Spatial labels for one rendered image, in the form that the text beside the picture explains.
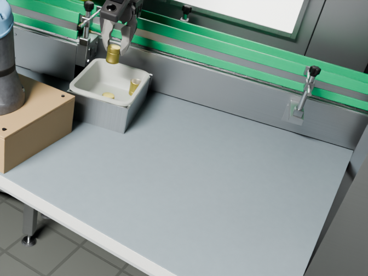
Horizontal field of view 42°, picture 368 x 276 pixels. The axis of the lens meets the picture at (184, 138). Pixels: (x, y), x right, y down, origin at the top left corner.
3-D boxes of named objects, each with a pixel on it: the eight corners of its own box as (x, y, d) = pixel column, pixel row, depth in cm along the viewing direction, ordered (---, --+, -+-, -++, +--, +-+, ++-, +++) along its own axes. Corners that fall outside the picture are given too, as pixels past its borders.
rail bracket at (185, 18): (188, 42, 160) (196, 3, 153) (183, 49, 154) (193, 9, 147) (176, 38, 160) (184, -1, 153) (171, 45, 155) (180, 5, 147)
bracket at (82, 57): (97, 56, 150) (100, 35, 147) (86, 68, 142) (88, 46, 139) (86, 53, 151) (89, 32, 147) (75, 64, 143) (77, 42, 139)
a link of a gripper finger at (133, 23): (137, 40, 128) (137, 7, 124) (135, 42, 127) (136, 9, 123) (120, 38, 129) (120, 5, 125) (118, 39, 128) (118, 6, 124)
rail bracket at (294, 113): (296, 121, 150) (323, 55, 138) (296, 149, 136) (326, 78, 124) (281, 116, 150) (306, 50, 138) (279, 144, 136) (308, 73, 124)
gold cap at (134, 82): (136, 85, 140) (133, 98, 143) (144, 82, 143) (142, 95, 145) (127, 80, 142) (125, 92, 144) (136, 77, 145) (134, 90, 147)
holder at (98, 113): (150, 91, 153) (155, 69, 149) (124, 134, 130) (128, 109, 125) (99, 76, 154) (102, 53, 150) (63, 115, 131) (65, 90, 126)
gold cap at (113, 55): (115, 65, 130) (118, 50, 128) (103, 61, 131) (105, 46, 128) (120, 61, 133) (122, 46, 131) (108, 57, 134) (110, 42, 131)
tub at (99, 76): (147, 97, 148) (151, 72, 143) (124, 133, 129) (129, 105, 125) (93, 81, 149) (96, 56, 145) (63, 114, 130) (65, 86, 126)
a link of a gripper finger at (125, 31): (137, 51, 135) (138, 18, 130) (130, 58, 130) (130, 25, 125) (126, 50, 135) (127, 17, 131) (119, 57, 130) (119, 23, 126)
